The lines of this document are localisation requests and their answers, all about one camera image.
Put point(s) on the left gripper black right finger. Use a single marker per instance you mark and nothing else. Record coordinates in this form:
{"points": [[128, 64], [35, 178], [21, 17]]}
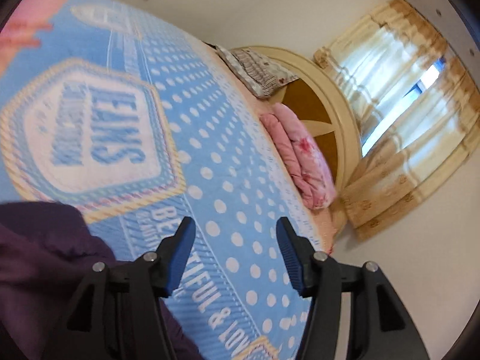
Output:
{"points": [[380, 325]]}

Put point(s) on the dark purple puffer jacket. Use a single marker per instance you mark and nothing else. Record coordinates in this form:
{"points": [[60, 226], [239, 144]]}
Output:
{"points": [[46, 251]]}

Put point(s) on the folded pink quilt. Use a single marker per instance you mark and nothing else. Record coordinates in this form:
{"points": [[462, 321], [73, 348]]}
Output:
{"points": [[304, 161]]}

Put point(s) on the grey patterned pillow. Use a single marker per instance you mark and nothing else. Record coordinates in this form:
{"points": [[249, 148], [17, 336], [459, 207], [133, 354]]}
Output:
{"points": [[260, 74]]}

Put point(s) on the pink and blue bed blanket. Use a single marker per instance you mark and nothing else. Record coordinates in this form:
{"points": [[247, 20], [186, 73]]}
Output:
{"points": [[138, 124]]}

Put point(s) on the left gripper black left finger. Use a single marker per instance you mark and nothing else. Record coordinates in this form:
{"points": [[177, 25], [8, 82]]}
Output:
{"points": [[115, 311]]}

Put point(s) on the cream wooden headboard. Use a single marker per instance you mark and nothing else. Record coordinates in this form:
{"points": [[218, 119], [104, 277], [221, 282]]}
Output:
{"points": [[320, 106]]}

